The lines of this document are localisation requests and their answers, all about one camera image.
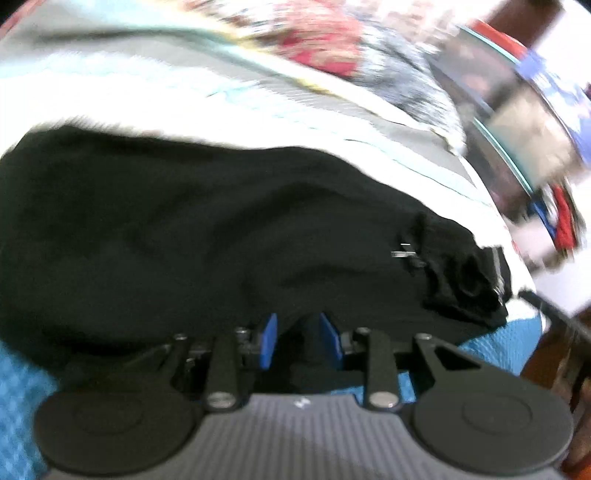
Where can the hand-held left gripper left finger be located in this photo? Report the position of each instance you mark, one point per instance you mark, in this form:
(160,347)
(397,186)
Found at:
(269,341)

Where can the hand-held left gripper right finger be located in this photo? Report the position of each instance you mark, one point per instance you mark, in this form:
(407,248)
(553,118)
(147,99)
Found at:
(330,341)

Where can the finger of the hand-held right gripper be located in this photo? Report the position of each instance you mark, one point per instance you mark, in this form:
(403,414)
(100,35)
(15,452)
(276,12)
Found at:
(554,311)

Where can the patterned bed sheet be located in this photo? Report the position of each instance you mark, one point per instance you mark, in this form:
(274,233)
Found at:
(194,97)

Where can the blue printed cloth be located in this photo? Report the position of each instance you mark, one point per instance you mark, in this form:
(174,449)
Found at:
(561,92)

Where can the pile of colourful clothes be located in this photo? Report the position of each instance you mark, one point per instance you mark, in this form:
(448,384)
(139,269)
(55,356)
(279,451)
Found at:
(561,217)

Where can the black pants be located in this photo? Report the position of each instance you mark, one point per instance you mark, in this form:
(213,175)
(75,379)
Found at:
(184,230)

